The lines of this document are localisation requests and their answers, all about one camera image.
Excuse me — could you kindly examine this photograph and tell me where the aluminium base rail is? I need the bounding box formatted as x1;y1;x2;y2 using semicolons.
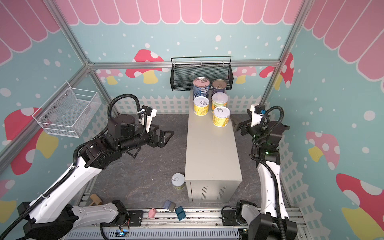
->
63;208;249;240

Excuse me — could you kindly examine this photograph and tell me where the pink toy block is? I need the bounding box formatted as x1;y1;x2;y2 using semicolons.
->
148;208;157;219

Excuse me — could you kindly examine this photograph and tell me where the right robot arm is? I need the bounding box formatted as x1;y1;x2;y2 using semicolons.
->
221;104;298;240

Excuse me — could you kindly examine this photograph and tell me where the grey metal cabinet counter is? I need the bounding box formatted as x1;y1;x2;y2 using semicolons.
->
185;97;243;203

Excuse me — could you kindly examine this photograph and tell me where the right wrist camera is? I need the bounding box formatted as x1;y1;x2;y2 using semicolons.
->
250;104;266;127

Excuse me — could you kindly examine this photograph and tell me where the grey purple toy block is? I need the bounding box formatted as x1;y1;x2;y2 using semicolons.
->
164;200;176;212

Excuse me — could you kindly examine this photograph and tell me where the blue can pink lid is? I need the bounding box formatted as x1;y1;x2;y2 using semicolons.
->
192;77;210;99

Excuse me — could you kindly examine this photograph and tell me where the wooden mallet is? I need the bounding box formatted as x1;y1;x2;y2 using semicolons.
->
89;194;103;206

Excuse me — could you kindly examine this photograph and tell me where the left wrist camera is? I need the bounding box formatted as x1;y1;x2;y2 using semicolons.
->
138;106;157;133

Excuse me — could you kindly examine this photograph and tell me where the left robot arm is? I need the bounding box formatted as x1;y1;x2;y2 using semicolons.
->
1;94;174;240

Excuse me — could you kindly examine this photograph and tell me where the yellow can white lid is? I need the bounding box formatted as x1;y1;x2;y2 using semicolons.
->
193;96;210;116
213;107;231;128
212;92;229;112
171;173;186;190

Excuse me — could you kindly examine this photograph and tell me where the black wire mesh basket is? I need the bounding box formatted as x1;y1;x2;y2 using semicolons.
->
170;56;234;91

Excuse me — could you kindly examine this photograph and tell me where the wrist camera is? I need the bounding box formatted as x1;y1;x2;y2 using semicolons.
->
138;106;157;133
250;104;266;127

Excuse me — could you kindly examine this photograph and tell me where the dark blue tall can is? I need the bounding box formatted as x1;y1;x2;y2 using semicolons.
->
211;79;228;96

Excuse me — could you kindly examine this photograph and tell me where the white wire mesh basket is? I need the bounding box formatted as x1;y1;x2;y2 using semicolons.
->
32;82;102;138

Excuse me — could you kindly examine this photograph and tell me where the teal toy block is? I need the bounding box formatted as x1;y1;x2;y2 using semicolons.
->
175;206;186;221

